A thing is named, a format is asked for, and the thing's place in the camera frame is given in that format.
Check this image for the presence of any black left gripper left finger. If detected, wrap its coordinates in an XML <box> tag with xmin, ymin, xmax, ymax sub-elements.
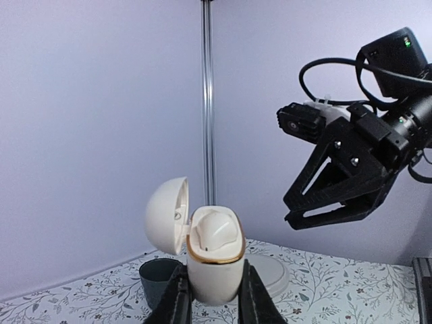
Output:
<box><xmin>144</xmin><ymin>263</ymin><xmax>192</xmax><ymax>323</ymax></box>

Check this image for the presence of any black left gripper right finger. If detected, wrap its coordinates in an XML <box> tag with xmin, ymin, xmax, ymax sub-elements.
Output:
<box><xmin>238</xmin><ymin>261</ymin><xmax>286</xmax><ymax>324</ymax></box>

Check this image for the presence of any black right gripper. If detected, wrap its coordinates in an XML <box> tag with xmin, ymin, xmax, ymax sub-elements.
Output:
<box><xmin>283</xmin><ymin>94</ymin><xmax>431</xmax><ymax>230</ymax></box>

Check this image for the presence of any white earbud case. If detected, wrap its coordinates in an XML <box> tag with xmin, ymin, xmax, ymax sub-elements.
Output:
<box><xmin>144</xmin><ymin>178</ymin><xmax>246</xmax><ymax>306</ymax></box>

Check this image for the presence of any white earbud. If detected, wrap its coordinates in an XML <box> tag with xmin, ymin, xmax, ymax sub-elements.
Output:
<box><xmin>196</xmin><ymin>211</ymin><xmax>238</xmax><ymax>251</ymax></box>

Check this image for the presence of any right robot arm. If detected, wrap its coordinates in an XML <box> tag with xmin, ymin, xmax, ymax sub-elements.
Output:
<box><xmin>277</xmin><ymin>28</ymin><xmax>431</xmax><ymax>230</ymax></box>

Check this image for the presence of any dark grey mug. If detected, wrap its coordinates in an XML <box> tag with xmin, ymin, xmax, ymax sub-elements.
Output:
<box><xmin>138</xmin><ymin>258</ymin><xmax>181</xmax><ymax>310</ymax></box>

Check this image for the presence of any floral patterned table mat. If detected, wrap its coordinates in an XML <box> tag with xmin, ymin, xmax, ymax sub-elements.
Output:
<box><xmin>1</xmin><ymin>240</ymin><xmax>419</xmax><ymax>323</ymax></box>

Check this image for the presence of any front aluminium rail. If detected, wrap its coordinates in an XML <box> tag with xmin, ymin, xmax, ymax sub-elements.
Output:
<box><xmin>412</xmin><ymin>257</ymin><xmax>432</xmax><ymax>324</ymax></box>

